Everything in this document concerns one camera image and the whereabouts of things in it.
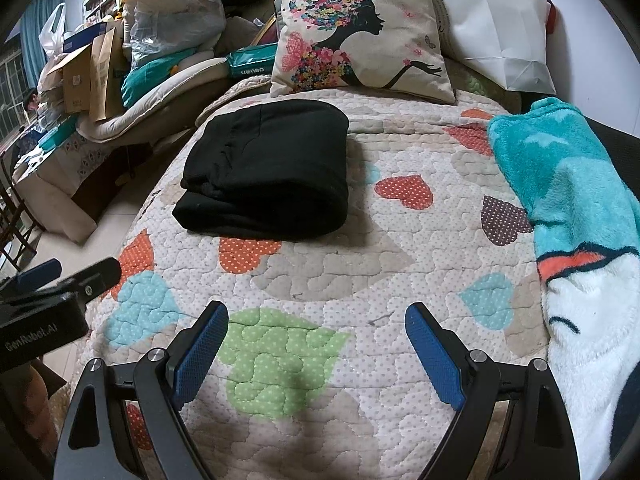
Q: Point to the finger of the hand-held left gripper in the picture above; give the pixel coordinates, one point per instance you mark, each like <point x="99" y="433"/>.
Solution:
<point x="95" y="277"/>
<point x="40" y="272"/>

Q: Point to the teal curtain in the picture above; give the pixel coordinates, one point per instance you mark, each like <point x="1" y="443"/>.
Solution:
<point x="32" y="25"/>

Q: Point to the black pants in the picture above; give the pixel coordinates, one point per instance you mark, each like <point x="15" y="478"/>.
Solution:
<point x="270" y="170"/>

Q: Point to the diamond-print white cloth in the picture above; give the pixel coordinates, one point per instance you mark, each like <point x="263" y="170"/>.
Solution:
<point x="85" y="155"/>

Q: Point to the teal tissue pack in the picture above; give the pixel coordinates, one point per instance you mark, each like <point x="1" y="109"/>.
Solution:
<point x="247" y="62"/>

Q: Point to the white paper bag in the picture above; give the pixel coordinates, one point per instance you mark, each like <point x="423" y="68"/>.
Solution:
<point x="495" y="25"/>

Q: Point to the clear plastic bag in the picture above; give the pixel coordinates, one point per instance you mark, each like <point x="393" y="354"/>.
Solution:
<point x="170" y="20"/>

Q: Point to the brown paper bag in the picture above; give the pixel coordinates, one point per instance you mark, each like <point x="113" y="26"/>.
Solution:
<point x="105" y="75"/>

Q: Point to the dark wooden chair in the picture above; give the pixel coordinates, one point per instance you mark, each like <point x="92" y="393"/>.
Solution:
<point x="15" y="240"/>

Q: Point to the window with grille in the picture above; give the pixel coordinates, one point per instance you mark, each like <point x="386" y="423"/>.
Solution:
<point x="10" y="90"/>

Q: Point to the beige padded mat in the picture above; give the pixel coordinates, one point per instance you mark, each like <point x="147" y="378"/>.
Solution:
<point x="150" y="120"/>

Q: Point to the teal fleece blanket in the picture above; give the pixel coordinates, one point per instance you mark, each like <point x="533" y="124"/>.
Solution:
<point x="565" y="185"/>

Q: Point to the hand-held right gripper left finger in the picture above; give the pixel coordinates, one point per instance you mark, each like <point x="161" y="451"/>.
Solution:
<point x="200" y="355"/>

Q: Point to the heart-print quilt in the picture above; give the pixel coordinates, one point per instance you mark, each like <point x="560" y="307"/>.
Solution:
<point x="350" y="270"/>

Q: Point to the floral figure printed cushion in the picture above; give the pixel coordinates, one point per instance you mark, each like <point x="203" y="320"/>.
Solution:
<point x="320" y="15"/>

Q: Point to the cardboard box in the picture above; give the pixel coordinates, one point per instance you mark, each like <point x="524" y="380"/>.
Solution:
<point x="75" y="80"/>

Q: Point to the white plastic bag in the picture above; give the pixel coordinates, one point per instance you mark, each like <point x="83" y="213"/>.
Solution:
<point x="52" y="30"/>

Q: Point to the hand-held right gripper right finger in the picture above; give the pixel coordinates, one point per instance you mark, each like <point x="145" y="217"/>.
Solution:
<point x="435" y="360"/>

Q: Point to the teal cloth bundle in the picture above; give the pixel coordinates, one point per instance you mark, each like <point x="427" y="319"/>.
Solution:
<point x="145" y="80"/>

